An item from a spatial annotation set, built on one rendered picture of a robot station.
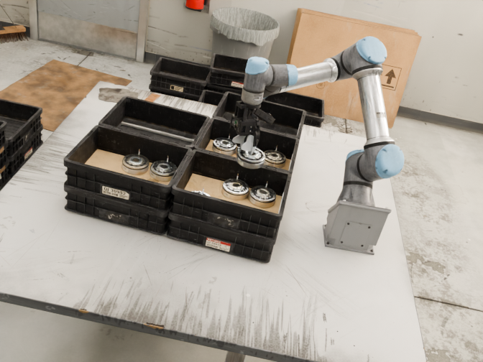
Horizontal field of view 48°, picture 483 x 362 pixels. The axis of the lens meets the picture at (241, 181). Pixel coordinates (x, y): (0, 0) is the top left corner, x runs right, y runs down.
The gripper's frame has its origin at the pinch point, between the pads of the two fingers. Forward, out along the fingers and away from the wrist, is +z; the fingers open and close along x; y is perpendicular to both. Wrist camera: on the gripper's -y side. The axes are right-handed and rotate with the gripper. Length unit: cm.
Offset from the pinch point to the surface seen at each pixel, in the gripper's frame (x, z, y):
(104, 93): -116, 22, 14
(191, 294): 30, 34, 34
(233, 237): 17.8, 24.4, 12.4
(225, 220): 16.0, 17.3, 16.1
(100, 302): 23, 34, 63
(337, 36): -196, 18, -215
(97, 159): -36, 16, 45
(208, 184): -8.0, 17.6, 9.8
